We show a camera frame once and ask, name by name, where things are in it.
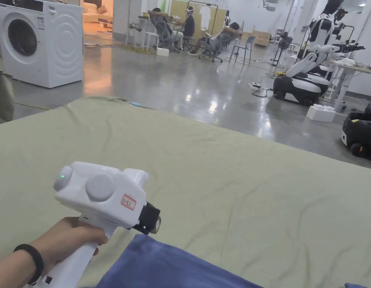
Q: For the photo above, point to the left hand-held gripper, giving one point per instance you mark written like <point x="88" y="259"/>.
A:
<point x="104" y="192"/>

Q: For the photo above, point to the person's left forearm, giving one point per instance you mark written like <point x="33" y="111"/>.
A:
<point x="14" y="267"/>

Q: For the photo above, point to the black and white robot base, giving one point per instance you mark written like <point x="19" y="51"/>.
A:
<point x="361" y="132"/>

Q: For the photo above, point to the person's left hand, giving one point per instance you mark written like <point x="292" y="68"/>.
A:
<point x="73" y="240"/>

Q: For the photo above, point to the blue garment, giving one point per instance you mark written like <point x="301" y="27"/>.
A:
<point x="161" y="264"/>

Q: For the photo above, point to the bed with pale green sheet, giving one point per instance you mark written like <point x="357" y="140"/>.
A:
<point x="233" y="192"/>

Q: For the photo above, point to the small white foam box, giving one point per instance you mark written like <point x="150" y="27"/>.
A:
<point x="163" y="51"/>

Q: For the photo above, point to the white washing machine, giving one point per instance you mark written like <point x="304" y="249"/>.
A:
<point x="38" y="42"/>

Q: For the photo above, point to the clothes rack with white shirt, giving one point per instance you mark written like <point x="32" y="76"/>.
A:
<point x="208" y="16"/>

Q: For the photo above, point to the cardboard carton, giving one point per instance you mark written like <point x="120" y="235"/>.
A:
<point x="257" y="37"/>

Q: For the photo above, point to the white humanoid robot on base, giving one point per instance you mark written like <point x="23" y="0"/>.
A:
<point x="316" y="60"/>

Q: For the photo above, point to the white desk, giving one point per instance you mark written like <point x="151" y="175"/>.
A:
<point x="350" y="78"/>

